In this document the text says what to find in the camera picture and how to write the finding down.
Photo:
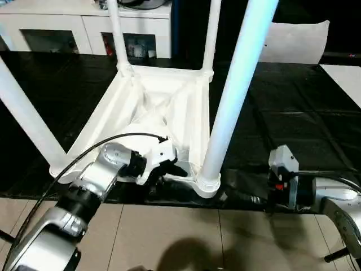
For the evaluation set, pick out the grey cushion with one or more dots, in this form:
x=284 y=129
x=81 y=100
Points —
x=296 y=42

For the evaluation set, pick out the white plastic table leg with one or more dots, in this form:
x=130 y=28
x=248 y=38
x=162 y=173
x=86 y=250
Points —
x=25 y=113
x=211 y=36
x=239 y=84
x=118 y=36

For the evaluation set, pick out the thin black metal rail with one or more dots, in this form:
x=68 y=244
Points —
x=342 y=55

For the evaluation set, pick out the dark clutter pile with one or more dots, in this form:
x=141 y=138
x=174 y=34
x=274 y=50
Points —
x=103 y=3

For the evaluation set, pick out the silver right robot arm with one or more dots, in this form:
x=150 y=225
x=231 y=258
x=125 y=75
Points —
x=338 y=203

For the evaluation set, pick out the white flat board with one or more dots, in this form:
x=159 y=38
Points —
x=344 y=82

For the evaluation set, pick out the white cabinet with glass doors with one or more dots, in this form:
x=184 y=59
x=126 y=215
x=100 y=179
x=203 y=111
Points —
x=56 y=25

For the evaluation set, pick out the grey round bag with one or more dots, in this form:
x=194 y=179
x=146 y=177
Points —
x=144 y=3

